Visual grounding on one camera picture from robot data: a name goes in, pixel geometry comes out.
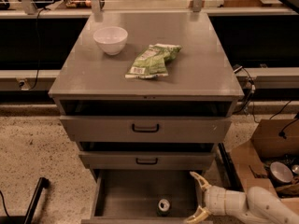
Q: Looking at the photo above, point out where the white ceramic bowl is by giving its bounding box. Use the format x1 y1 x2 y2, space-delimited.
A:
93 26 128 55

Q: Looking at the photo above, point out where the green soda can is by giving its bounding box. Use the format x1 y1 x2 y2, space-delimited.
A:
157 199 171 217

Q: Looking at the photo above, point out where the black stand leg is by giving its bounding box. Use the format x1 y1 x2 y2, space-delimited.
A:
0 177 50 224

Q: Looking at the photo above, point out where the black cables right side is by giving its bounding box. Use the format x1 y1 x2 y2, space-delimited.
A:
233 63 299 140

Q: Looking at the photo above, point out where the middle grey drawer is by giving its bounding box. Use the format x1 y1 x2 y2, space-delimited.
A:
78 151 214 170

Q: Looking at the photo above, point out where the brown cardboard box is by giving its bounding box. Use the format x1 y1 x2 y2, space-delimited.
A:
229 119 299 217

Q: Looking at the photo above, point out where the black pole beside cabinet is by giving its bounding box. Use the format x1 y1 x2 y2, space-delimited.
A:
218 143 242 190

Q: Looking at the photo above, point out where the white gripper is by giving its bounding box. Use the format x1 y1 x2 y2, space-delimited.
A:
184 171 248 224

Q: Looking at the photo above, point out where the top grey drawer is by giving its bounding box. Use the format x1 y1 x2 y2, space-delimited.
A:
61 116 231 143

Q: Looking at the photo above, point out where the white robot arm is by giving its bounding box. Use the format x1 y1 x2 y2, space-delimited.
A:
184 171 299 224

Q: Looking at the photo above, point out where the metal bowl in box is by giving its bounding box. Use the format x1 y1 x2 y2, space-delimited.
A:
270 161 293 184

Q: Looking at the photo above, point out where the green chip bag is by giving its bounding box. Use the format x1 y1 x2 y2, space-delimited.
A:
125 44 181 79

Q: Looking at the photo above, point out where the grey metal drawer cabinet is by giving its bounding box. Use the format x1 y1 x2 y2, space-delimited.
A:
48 10 246 224

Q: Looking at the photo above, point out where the bottom grey open drawer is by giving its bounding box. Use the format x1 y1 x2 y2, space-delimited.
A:
81 170 203 224

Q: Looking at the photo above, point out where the black power cable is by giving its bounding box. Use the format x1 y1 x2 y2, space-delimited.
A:
18 7 50 91

